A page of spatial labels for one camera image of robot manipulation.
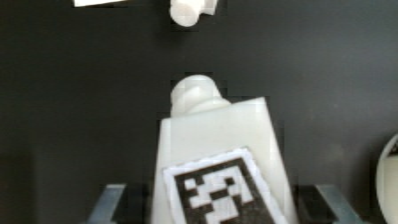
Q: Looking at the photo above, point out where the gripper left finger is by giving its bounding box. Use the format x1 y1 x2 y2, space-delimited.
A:
85 183 149 224

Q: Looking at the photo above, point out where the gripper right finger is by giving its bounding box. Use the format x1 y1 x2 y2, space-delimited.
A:
296 185 364 224

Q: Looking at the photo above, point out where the white round stool seat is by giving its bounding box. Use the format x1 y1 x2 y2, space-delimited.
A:
374 133 398 224

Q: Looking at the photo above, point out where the white stool leg corner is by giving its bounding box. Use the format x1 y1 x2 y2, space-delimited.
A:
150 75 298 224

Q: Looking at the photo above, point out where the white stool leg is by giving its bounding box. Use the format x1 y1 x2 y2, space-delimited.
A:
168 0 218 27

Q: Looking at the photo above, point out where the white marker sheet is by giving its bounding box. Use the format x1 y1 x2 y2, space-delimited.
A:
72 0 125 7

